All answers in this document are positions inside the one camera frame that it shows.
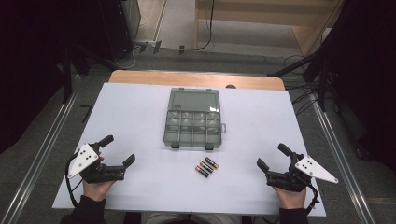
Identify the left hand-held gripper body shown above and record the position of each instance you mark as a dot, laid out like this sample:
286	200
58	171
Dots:
102	174

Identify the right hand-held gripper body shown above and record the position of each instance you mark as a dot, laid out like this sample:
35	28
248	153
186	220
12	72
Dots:
291	180

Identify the black and copper battery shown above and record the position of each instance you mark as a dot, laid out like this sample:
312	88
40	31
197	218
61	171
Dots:
202	171
211	162
206	166

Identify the grey clear plastic organizer box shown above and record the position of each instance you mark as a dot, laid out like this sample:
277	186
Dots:
193	124

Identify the person's right hand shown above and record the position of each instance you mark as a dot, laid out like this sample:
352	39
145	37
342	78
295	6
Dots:
292	197

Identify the person's left hand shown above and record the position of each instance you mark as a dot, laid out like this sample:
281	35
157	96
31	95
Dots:
97	190

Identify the white board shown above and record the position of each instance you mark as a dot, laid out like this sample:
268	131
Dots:
140	109

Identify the black metal stand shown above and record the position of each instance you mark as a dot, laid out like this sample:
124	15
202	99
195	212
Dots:
322	81
67	74

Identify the person's legs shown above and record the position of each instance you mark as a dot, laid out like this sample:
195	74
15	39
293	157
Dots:
190	218

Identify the wooden table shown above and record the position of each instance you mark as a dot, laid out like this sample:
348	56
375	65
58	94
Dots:
193	79

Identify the dark cabinet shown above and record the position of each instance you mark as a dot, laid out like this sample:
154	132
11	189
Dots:
120	28

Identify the light wooden shelf unit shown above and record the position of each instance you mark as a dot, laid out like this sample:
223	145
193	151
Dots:
308	31

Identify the metal floor rail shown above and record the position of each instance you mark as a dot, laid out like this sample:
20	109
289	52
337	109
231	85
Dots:
40	155
342	165

